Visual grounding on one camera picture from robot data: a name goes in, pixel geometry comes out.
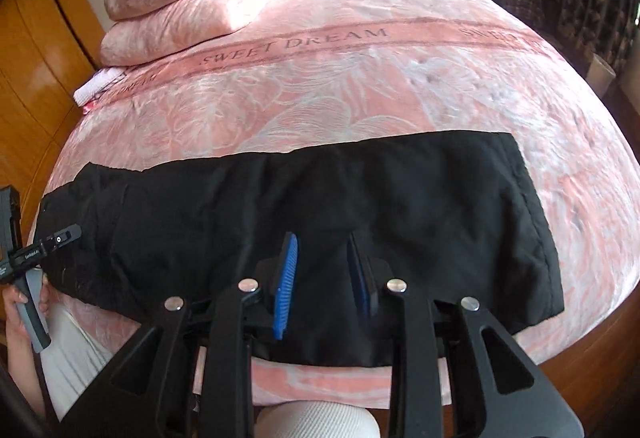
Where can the person's left hand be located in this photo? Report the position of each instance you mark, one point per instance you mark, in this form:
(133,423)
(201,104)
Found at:
(15,318)

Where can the pink printed blanket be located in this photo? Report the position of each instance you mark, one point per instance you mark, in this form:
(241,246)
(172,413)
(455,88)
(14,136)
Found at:
(375,82)

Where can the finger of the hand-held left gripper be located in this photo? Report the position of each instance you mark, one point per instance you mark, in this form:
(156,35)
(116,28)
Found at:
(60,239)

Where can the white bin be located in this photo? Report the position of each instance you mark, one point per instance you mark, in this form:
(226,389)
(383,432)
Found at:
(600,73)

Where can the black pants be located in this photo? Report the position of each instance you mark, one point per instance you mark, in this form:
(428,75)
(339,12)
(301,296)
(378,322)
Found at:
(300,198)

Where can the person's left leg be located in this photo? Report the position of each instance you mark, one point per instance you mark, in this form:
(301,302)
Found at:
(75,358)

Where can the person's right leg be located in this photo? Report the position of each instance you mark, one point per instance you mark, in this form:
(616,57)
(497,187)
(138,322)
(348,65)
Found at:
(320,418)

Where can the white towel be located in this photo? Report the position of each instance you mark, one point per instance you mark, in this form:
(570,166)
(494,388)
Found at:
(97,85)

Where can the plaid bag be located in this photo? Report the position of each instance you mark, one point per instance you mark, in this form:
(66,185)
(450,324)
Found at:
(530,7)

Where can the wooden bed frame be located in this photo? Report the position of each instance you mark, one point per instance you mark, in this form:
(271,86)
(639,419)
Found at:
(600,358)

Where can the person's leg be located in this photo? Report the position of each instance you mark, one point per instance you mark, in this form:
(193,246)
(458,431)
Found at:
(75,358)
(320,418)

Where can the pink pillow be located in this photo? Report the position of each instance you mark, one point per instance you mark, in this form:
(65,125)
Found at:
(150,42)

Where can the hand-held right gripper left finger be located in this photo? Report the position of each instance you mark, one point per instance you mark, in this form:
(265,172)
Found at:
(285,288)

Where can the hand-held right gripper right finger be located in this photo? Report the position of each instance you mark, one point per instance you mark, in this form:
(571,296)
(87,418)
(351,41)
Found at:
(357,278)

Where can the person's left forearm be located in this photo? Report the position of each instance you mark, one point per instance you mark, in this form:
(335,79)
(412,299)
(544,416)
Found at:
(22,383)

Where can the wooden wardrobe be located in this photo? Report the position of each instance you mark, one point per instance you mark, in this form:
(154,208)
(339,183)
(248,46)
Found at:
(40,67)

